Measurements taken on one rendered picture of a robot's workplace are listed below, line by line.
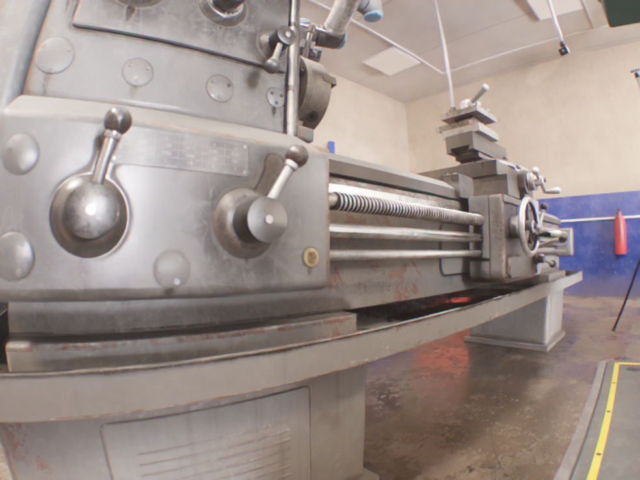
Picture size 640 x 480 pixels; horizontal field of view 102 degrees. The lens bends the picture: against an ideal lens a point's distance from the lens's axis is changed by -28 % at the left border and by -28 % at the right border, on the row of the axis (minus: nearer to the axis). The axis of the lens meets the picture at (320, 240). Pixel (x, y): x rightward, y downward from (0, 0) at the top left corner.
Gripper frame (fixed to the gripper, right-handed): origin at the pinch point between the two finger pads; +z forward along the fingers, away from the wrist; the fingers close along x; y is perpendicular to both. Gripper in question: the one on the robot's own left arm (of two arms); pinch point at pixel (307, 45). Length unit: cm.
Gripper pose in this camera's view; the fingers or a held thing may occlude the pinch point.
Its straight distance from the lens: 120.2
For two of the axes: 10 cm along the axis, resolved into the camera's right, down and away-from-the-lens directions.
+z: 2.1, 3.0, -9.3
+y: 2.1, -9.4, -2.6
